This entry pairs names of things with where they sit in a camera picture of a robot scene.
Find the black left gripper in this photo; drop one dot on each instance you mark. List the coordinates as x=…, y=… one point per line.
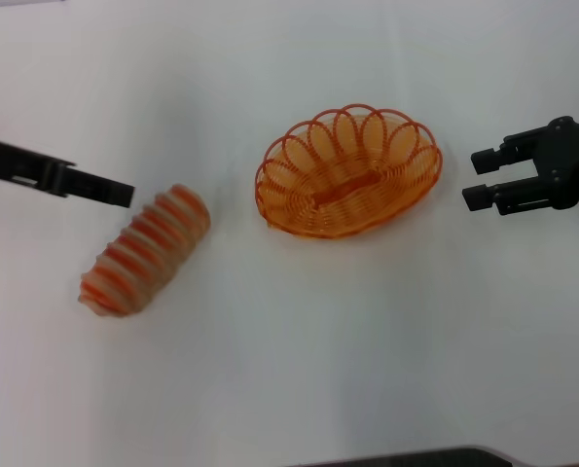
x=16, y=160

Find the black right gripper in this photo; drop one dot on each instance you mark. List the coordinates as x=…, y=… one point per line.
x=576, y=160

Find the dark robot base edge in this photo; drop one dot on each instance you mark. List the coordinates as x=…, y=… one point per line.
x=454, y=458

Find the orange striped bread roll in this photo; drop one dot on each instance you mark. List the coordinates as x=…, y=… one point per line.
x=143, y=253

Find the orange woven oval basket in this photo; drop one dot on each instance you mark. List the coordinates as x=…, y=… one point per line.
x=347, y=190

